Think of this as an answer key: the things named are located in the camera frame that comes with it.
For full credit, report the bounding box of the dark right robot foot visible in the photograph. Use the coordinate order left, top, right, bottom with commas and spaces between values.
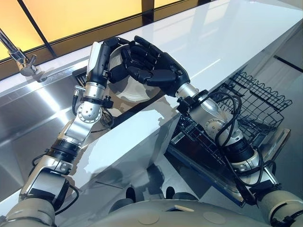
165, 186, 176, 200

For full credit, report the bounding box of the white round plate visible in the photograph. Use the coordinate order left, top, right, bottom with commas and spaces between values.
104, 42, 166, 103

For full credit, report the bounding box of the open dishwasher door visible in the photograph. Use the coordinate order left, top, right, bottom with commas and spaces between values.
165, 129, 292, 209

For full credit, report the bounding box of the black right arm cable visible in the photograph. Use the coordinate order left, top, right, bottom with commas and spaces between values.
215, 91, 243, 145

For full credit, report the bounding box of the black ribbed sink drainer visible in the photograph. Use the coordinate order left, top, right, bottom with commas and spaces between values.
71, 67, 89, 88

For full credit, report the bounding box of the black wire dishwasher rack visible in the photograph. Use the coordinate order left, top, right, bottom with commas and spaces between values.
170, 72, 293, 206

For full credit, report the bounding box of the dark robot foot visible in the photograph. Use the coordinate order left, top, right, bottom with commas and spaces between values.
165, 186, 176, 200
125, 186, 136, 201

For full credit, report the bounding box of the stainless steel sink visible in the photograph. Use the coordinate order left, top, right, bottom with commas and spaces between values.
0, 60, 124, 197

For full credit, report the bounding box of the dark left robot foot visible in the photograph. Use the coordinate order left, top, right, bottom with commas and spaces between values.
125, 186, 136, 201

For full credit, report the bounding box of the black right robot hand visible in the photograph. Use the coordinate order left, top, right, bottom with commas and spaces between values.
120, 35, 191, 97

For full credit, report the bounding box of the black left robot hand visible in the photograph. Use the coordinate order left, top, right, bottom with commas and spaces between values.
85, 36, 134, 86

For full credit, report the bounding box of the black window frame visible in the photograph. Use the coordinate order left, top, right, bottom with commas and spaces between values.
0, 0, 210, 64

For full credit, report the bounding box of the chrome sink faucet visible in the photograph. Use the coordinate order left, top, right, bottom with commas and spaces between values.
0, 28, 48, 83

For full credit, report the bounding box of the grey robot torso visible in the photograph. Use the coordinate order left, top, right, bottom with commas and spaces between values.
54, 198, 272, 227

